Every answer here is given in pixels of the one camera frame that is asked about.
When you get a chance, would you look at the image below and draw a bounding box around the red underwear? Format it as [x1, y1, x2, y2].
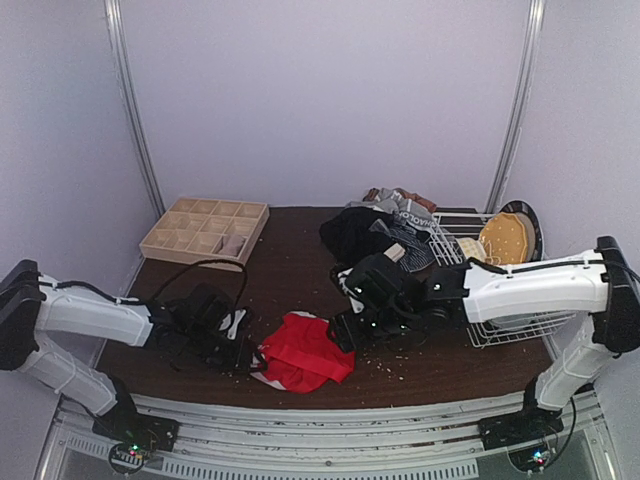
[251, 311, 355, 394]

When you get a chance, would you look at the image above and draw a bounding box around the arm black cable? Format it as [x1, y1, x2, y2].
[539, 249, 640, 471]
[29, 257, 249, 321]

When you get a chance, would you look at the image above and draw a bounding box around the metal frame post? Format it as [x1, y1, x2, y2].
[103, 0, 166, 219]
[484, 0, 546, 213]

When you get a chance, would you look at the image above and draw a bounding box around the black underwear white waistband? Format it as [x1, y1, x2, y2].
[319, 207, 409, 267]

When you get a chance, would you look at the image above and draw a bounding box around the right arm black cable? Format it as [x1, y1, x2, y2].
[539, 249, 640, 471]

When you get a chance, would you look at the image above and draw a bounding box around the dark round plate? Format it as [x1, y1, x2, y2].
[499, 200, 544, 263]

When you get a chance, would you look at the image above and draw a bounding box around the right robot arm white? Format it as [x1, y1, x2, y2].
[328, 236, 639, 415]

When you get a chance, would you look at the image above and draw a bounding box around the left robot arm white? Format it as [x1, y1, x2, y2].
[1, 259, 266, 425]

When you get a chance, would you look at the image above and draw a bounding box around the grey lettered underwear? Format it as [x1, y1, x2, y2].
[345, 195, 436, 235]

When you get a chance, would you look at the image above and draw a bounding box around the right metal frame post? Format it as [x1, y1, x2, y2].
[484, 0, 546, 213]

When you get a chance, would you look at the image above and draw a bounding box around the yellow dotted plate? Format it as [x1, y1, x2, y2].
[479, 212, 528, 265]

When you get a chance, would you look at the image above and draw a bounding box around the tan beige underwear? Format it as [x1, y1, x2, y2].
[362, 188, 437, 213]

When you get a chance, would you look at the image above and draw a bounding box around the left metal frame post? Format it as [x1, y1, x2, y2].
[103, 0, 166, 219]

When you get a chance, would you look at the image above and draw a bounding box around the white wire dish rack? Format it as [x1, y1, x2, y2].
[430, 212, 576, 348]

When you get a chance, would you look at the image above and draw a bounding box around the wooden compartment tray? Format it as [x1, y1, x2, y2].
[139, 198, 270, 265]

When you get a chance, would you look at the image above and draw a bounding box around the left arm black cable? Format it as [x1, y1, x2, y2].
[29, 257, 249, 321]

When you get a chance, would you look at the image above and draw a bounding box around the striped dark underwear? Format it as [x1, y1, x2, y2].
[369, 219, 436, 273]

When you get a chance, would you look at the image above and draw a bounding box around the pink and white underwear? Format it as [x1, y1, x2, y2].
[218, 234, 246, 257]

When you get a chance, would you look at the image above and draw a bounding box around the cream checkered bowl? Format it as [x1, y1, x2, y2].
[456, 237, 487, 261]

